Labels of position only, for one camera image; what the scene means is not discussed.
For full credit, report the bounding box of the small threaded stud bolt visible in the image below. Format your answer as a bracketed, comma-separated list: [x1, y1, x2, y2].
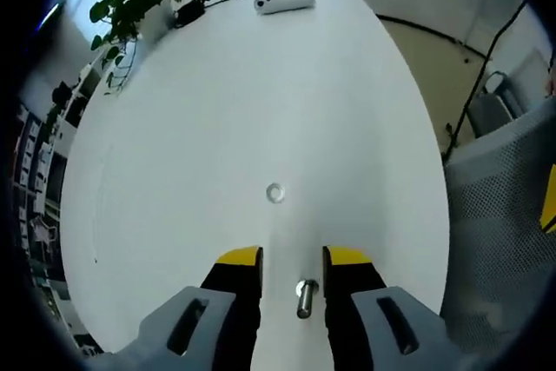
[295, 278, 321, 320]

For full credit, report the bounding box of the shelf with white boxes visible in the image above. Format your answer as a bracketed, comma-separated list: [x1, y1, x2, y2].
[12, 101, 66, 259]

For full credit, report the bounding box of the black power adapter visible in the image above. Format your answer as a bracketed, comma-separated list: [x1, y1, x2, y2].
[175, 0, 208, 27]

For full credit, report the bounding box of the black hanging cable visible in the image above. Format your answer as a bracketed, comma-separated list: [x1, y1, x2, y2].
[441, 0, 529, 159]

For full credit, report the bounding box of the white plant pot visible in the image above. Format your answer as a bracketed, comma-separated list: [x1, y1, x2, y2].
[141, 0, 179, 42]

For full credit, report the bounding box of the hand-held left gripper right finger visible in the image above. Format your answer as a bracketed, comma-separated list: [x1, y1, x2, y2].
[321, 244, 474, 371]

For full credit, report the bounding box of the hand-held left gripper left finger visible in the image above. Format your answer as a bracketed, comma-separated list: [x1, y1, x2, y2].
[84, 245, 265, 371]

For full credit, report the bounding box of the grey plastic chair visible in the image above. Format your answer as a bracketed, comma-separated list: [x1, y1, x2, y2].
[467, 70, 529, 137]

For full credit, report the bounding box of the grey mesh office chair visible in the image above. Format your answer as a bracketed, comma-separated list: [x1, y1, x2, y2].
[442, 96, 556, 371]

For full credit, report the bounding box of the small steel washer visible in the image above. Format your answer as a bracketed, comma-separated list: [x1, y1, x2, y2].
[266, 182, 287, 204]

